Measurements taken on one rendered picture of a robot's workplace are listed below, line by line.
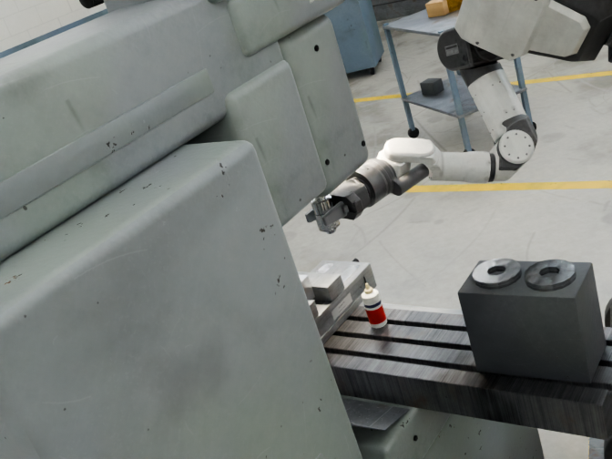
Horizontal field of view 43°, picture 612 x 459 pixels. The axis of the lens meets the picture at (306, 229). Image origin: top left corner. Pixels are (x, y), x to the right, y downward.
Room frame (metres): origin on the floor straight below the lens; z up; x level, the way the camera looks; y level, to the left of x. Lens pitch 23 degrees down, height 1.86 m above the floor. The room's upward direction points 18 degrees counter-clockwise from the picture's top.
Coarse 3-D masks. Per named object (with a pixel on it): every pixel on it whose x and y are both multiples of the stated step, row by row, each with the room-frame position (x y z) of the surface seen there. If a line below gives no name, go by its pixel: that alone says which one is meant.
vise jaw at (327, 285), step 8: (304, 272) 1.70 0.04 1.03; (312, 272) 1.69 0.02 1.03; (312, 280) 1.65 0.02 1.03; (320, 280) 1.64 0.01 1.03; (328, 280) 1.62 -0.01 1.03; (336, 280) 1.62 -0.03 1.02; (312, 288) 1.62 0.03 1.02; (320, 288) 1.61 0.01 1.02; (328, 288) 1.60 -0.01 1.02; (336, 288) 1.61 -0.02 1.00; (320, 296) 1.61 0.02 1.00; (328, 296) 1.60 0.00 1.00; (336, 296) 1.61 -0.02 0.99
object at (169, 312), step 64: (128, 192) 1.02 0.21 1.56; (192, 192) 0.98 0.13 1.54; (256, 192) 1.06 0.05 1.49; (64, 256) 0.86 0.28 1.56; (128, 256) 0.88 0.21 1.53; (192, 256) 0.95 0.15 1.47; (256, 256) 1.03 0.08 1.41; (0, 320) 0.75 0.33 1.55; (64, 320) 0.80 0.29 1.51; (128, 320) 0.85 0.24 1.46; (192, 320) 0.92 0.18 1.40; (256, 320) 1.00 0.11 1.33; (0, 384) 0.73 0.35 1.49; (64, 384) 0.77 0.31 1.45; (128, 384) 0.82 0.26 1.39; (192, 384) 0.89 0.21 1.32; (256, 384) 0.96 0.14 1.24; (320, 384) 1.05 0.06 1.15; (0, 448) 0.76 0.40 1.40; (64, 448) 0.74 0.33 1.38; (128, 448) 0.80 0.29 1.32; (192, 448) 0.86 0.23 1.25; (256, 448) 0.93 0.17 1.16; (320, 448) 1.02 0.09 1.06
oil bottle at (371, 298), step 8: (368, 288) 1.55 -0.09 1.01; (368, 296) 1.54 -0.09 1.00; (376, 296) 1.54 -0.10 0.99; (368, 304) 1.54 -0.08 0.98; (376, 304) 1.53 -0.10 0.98; (368, 312) 1.54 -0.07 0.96; (376, 312) 1.53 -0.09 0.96; (384, 312) 1.55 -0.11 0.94; (376, 320) 1.53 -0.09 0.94; (384, 320) 1.54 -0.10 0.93
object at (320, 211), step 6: (330, 204) 1.50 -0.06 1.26; (312, 210) 1.52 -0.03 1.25; (318, 210) 1.50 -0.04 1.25; (324, 210) 1.50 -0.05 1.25; (318, 216) 1.50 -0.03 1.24; (318, 222) 1.51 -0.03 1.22; (336, 222) 1.50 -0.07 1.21; (324, 228) 1.50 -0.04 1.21; (330, 228) 1.50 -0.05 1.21; (336, 228) 1.50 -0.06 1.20
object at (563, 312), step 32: (480, 288) 1.25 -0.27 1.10; (512, 288) 1.22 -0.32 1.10; (544, 288) 1.17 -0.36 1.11; (576, 288) 1.15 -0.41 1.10; (480, 320) 1.24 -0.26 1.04; (512, 320) 1.20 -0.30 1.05; (544, 320) 1.16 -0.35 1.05; (576, 320) 1.13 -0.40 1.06; (480, 352) 1.25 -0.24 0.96; (512, 352) 1.21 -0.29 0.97; (544, 352) 1.17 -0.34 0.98; (576, 352) 1.13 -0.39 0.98
